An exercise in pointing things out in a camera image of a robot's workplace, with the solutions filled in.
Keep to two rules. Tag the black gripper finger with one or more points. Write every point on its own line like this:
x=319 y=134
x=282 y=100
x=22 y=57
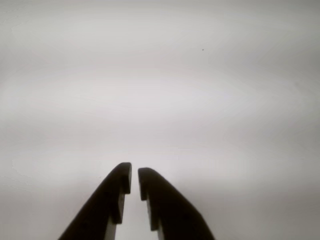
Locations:
x=172 y=207
x=100 y=207

